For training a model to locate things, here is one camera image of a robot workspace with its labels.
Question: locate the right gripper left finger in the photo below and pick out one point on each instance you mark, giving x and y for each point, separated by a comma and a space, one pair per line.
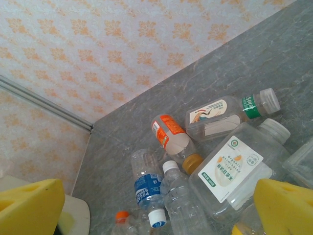
29, 210

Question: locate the square bottle white label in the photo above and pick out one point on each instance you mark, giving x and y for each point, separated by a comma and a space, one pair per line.
227, 171

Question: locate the orange label gold cap bottle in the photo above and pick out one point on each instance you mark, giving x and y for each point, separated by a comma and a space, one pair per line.
168, 132

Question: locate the flat bottle green neck label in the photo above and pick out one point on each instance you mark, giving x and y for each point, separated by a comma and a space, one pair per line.
212, 117

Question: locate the clear ribbed white cap bottle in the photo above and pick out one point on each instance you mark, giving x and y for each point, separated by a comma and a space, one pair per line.
181, 200

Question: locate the blue label plastic bottle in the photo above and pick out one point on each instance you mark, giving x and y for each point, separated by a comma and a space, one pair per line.
146, 188

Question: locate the clear bottle pale green cap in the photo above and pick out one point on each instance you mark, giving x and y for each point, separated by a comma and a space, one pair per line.
300, 161

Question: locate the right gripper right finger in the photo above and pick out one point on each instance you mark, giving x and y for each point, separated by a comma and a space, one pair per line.
286, 210

